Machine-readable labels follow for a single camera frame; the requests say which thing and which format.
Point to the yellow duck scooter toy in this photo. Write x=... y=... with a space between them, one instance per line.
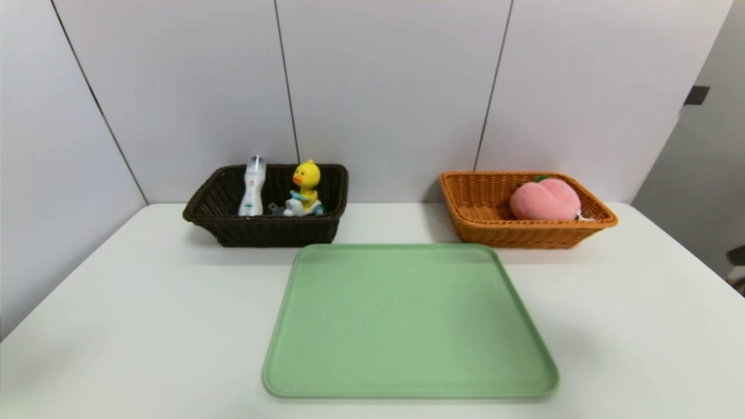
x=305 y=183

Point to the grey pencil lead case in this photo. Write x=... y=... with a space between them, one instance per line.
x=275 y=208

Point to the white cylindrical bottle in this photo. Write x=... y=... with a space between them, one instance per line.
x=251 y=192

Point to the pink plush peach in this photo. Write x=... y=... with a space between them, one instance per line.
x=544 y=201

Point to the dark brown wicker basket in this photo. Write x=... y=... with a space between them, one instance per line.
x=268 y=233

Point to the orange wicker basket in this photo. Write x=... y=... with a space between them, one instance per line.
x=483 y=233

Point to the green plastic tray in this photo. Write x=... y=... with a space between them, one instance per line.
x=407 y=349

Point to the black wall plate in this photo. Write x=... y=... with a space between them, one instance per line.
x=696 y=95

